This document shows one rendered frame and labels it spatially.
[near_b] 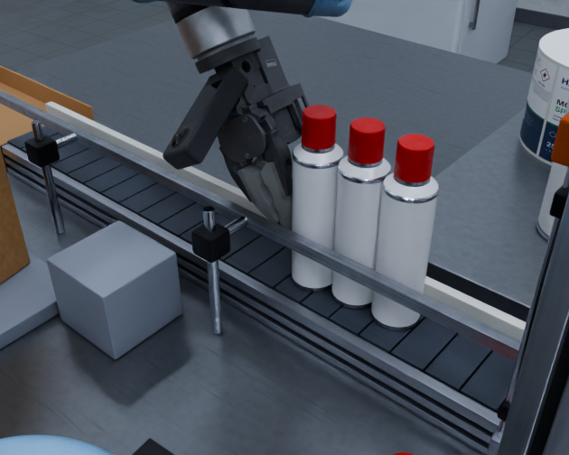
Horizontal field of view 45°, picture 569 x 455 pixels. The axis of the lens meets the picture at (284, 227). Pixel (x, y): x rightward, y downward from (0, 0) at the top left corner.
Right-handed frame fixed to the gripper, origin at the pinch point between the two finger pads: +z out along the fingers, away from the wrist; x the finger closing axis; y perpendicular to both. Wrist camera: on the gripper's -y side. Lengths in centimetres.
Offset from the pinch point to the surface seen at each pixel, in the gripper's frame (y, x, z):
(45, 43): 154, 311, -71
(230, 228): -6.5, 0.4, -3.0
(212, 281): -9.5, 3.1, 1.4
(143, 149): 4.1, 26.1, -12.7
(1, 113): 6, 67, -27
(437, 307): -3.7, -19.6, 8.1
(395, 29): 214, 131, -7
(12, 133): 3, 59, -22
